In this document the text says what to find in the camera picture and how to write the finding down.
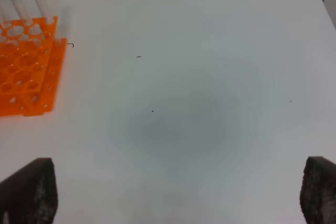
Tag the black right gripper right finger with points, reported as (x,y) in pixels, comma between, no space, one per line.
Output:
(317,196)

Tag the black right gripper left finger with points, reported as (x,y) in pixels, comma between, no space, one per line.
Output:
(30,194)

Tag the clear test tube teal cap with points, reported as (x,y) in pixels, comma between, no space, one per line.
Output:
(49,19)

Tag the orange test tube rack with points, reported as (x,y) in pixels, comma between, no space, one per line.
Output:
(31,65)

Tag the test tube in rack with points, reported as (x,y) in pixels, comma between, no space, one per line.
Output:
(22,12)
(5,21)

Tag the test tube in rack rightmost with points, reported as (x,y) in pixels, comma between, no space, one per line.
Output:
(22,12)

